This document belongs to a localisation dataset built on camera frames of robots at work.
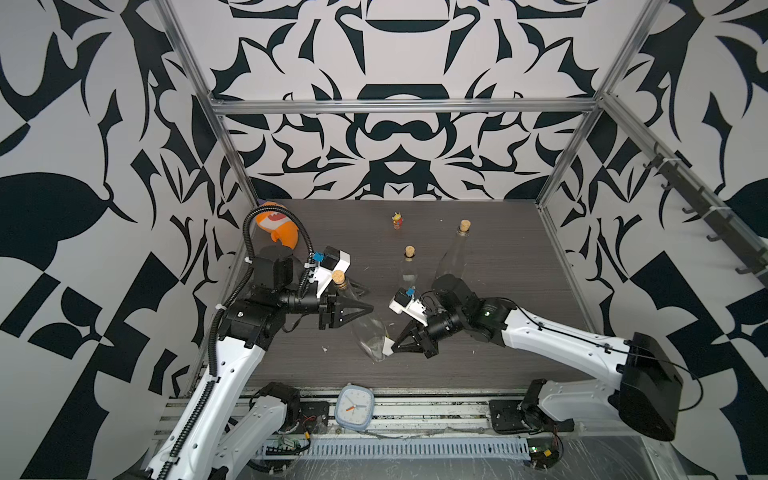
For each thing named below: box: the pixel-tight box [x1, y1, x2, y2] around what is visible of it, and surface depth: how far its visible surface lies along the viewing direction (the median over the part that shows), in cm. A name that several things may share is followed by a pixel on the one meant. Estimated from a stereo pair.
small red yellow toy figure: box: [392, 211, 404, 230], surface depth 110 cm
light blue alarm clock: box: [334, 383, 375, 431], surface depth 75 cm
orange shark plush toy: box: [256, 201, 299, 249], surface depth 106 cm
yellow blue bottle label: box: [382, 336, 395, 356], surface depth 70 cm
